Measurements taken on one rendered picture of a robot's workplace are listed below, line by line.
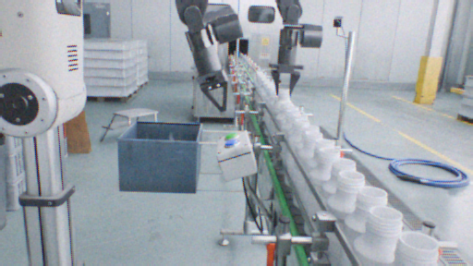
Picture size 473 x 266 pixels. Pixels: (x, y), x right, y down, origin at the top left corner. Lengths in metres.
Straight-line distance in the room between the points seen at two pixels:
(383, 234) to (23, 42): 0.77
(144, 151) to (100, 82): 6.13
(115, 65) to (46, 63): 6.56
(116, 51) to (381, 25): 7.73
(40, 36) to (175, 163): 0.77
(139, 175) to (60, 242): 0.52
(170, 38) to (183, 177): 9.86
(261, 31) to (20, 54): 4.89
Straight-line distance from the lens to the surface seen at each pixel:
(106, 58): 7.49
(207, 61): 0.85
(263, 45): 5.64
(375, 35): 11.96
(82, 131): 4.37
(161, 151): 1.47
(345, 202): 0.56
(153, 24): 11.31
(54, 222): 1.08
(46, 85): 0.92
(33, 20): 0.90
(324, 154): 0.66
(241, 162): 0.82
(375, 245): 0.46
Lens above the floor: 1.35
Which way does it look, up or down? 15 degrees down
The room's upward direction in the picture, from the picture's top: 3 degrees clockwise
